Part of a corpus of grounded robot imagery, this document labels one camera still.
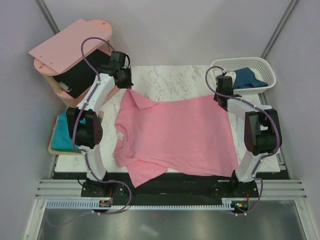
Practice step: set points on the teal folded t-shirt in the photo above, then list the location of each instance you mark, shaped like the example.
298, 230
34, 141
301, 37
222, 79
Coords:
61, 135

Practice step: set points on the blue t-shirt in basket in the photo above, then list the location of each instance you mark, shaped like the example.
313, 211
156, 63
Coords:
245, 79

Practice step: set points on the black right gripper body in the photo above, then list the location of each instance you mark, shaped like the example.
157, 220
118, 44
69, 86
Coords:
216, 95

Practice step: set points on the black tablet on shelf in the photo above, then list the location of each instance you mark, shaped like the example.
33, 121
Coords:
80, 77

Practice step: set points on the white perforated plastic basket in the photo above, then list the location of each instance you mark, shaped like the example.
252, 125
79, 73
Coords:
259, 66

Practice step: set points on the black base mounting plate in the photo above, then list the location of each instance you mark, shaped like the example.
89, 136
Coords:
174, 188

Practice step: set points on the white folded cloth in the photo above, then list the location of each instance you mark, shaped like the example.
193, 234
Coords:
264, 107

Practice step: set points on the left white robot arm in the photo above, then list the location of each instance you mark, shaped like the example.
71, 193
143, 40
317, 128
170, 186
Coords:
84, 126

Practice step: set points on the white slotted cable duct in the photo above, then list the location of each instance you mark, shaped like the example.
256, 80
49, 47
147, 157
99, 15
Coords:
95, 204

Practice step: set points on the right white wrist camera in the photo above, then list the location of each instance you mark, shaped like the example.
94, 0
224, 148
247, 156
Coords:
229, 73

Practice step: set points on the wooden tray board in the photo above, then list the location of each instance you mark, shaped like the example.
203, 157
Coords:
53, 151

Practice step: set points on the pink t-shirt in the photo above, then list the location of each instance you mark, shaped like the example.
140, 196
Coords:
192, 136

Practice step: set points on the pink tiered shelf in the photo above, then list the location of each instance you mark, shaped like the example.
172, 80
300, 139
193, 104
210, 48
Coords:
62, 52

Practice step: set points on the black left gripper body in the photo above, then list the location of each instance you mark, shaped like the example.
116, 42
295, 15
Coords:
126, 80

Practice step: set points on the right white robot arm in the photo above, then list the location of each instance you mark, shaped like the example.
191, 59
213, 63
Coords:
261, 128

